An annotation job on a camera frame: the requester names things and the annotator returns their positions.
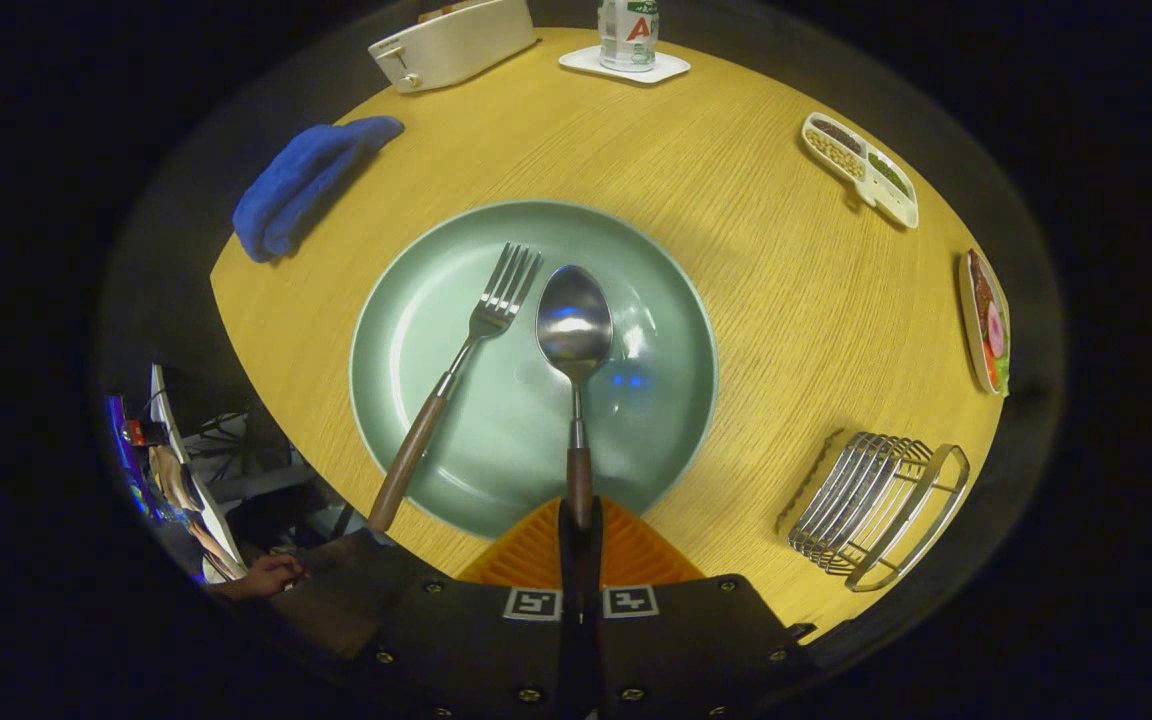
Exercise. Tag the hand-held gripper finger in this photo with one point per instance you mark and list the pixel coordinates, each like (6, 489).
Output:
(593, 600)
(569, 600)

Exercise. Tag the white food plate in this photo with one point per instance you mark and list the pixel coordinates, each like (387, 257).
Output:
(968, 330)

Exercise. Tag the white panel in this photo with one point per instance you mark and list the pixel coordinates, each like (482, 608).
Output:
(158, 400)

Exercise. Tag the white square coaster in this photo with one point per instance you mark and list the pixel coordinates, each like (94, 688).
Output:
(671, 65)

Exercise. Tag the white toaster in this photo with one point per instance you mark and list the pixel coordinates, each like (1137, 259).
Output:
(456, 50)

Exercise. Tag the red tomato slice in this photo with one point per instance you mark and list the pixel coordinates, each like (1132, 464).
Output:
(990, 367)

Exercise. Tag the small white drink bottle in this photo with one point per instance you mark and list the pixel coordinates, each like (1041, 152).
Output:
(626, 35)

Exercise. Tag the pink ham slice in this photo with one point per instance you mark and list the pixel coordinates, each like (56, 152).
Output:
(994, 330)

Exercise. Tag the blue cloth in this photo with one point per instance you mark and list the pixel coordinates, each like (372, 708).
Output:
(301, 185)

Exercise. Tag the large brown meat piece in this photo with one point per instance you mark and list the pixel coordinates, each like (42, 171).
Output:
(980, 290)

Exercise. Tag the toast slice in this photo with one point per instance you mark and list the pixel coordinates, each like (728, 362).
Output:
(448, 12)

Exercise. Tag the white divided snack tray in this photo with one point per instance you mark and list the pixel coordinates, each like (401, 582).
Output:
(866, 178)

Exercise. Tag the pile of green beans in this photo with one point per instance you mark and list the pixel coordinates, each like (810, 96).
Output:
(891, 173)

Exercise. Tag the glowing blue computer monitor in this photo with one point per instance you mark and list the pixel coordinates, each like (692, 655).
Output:
(126, 460)

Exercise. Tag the green lettuce leaf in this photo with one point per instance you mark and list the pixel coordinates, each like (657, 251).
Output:
(1003, 378)

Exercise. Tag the green ceramic plate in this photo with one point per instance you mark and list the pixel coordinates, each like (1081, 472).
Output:
(656, 420)

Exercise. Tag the pile of yellow soybeans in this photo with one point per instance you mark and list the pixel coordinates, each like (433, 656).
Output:
(831, 153)

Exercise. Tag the pile of dark red beans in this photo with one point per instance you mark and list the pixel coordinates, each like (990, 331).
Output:
(838, 134)

